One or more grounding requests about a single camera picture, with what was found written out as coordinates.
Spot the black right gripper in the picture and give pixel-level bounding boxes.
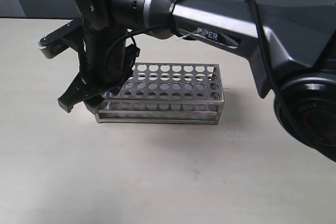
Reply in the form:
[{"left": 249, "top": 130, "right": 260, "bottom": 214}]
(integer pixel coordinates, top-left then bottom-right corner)
[{"left": 58, "top": 22, "right": 140, "bottom": 114}]

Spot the blue-capped tube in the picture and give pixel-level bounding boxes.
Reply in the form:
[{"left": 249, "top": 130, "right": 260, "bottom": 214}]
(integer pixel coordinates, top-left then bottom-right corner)
[{"left": 103, "top": 92, "right": 114, "bottom": 102}]

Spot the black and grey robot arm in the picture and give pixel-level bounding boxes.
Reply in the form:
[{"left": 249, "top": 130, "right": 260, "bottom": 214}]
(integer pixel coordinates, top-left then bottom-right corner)
[{"left": 38, "top": 0, "right": 335, "bottom": 161}]

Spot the stainless steel test tube rack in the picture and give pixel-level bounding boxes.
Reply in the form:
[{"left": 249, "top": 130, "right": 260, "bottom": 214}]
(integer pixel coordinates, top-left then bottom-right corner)
[{"left": 95, "top": 62, "right": 225, "bottom": 125}]

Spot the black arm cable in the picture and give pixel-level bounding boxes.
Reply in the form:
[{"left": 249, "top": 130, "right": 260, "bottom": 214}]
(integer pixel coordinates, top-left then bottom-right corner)
[{"left": 103, "top": 0, "right": 297, "bottom": 141}]

